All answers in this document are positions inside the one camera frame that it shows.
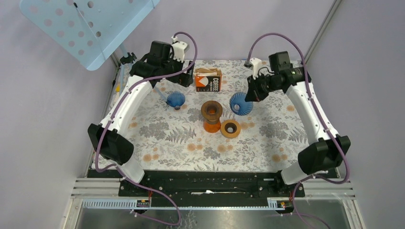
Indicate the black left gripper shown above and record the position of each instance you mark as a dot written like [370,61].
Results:
[184,79]

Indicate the orange coffee filter box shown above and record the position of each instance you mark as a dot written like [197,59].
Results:
[208,79]

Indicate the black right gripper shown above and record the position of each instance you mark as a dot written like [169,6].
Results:
[253,93]

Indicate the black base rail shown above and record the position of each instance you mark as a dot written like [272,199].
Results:
[211,189]

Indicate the orange glass carafe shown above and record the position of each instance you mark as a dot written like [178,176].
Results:
[212,126]

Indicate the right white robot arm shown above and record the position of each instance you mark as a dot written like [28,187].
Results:
[326,146]

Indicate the blue dripper on left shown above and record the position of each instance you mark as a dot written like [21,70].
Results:
[175,100]

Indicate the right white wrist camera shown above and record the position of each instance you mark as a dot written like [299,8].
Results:
[255,65]

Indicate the light blue music stand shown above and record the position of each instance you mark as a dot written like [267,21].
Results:
[90,30]

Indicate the floral tablecloth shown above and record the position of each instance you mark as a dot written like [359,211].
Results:
[271,136]

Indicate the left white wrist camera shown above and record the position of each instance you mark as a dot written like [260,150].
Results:
[179,49]

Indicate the blue glass dripper cone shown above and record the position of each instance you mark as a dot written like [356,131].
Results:
[238,105]

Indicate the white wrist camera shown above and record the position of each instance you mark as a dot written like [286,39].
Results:
[255,65]
[179,49]

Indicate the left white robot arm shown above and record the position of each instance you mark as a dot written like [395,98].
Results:
[108,137]

